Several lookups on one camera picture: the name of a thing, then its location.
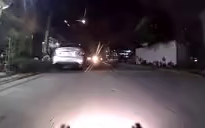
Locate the grey asphalt road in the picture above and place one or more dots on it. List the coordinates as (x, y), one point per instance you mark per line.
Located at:
(123, 90)

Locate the white car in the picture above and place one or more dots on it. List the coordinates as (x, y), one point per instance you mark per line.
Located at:
(68, 56)

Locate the robot's own part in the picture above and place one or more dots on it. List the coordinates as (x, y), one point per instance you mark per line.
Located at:
(136, 125)
(64, 126)

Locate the green bushes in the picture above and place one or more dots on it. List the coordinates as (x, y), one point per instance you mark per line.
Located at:
(20, 50)

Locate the grey concrete sidewalk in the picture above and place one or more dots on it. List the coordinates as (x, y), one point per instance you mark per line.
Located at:
(3, 79)

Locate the long white wall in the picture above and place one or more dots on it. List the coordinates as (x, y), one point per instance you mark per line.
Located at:
(158, 51)

